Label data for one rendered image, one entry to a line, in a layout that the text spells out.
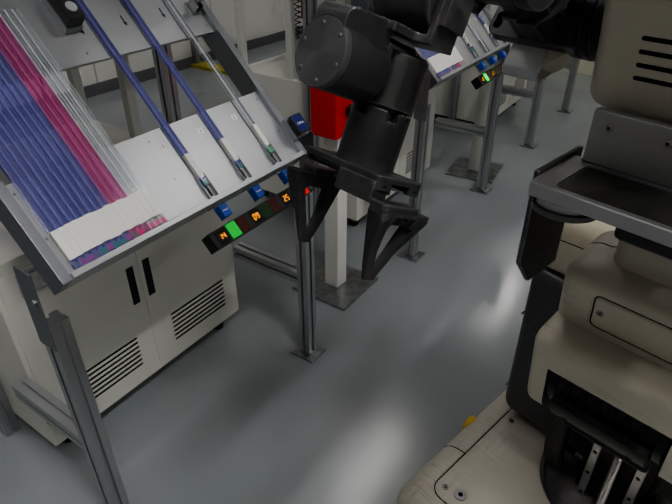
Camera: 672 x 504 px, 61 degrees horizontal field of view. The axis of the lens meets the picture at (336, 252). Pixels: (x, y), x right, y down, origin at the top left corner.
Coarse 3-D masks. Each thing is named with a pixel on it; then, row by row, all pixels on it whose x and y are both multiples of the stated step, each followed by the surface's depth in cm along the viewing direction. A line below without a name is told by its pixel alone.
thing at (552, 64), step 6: (546, 54) 66; (552, 54) 66; (558, 54) 65; (564, 54) 65; (546, 60) 66; (552, 60) 66; (558, 60) 66; (564, 60) 66; (570, 60) 68; (540, 66) 66; (546, 66) 66; (552, 66) 67; (558, 66) 68; (564, 66) 70; (552, 72) 68
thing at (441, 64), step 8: (424, 56) 201; (432, 56) 203; (440, 56) 206; (448, 56) 210; (456, 56) 214; (432, 64) 201; (440, 64) 204; (448, 64) 208; (456, 64) 212; (440, 72) 202; (448, 72) 206
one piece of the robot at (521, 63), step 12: (516, 48) 69; (528, 48) 68; (540, 48) 67; (504, 60) 70; (516, 60) 68; (528, 60) 67; (540, 60) 67; (504, 72) 70; (516, 72) 69; (528, 72) 67; (540, 72) 67
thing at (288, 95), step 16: (256, 64) 256; (272, 64) 256; (272, 80) 241; (288, 80) 236; (240, 96) 256; (272, 96) 245; (288, 96) 240; (304, 96) 235; (432, 96) 273; (288, 112) 244; (304, 112) 239; (432, 112) 279; (432, 128) 285; (320, 144) 242; (400, 160) 266; (272, 176) 268; (272, 192) 273; (352, 208) 248; (352, 224) 258
